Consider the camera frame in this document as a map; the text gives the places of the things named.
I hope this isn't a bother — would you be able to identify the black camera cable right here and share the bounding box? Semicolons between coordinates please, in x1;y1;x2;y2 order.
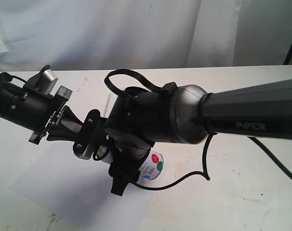
93;133;292;191

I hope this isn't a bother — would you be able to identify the white plastic tray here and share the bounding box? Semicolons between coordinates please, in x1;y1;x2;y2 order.
105;93;117;117

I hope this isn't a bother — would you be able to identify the black flat ribbon cable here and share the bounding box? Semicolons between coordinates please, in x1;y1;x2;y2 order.
104;69;177;104

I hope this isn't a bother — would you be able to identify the white backdrop cloth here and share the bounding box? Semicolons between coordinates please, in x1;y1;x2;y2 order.
0;0;292;71

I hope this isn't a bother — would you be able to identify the white paper sheet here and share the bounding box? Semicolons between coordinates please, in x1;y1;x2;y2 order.
11;143;164;231

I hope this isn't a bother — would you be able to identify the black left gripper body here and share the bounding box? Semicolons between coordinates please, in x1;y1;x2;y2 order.
28;86;73;144

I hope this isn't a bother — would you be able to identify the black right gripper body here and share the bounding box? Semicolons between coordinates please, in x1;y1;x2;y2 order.
105;88;177;145

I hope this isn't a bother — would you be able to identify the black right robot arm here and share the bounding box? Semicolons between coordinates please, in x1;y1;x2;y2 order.
104;77;292;195

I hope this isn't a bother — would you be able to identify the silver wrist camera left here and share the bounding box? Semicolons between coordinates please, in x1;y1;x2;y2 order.
23;64;58;95

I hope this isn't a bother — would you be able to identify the spray paint can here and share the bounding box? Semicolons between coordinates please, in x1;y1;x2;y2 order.
105;149;164;180

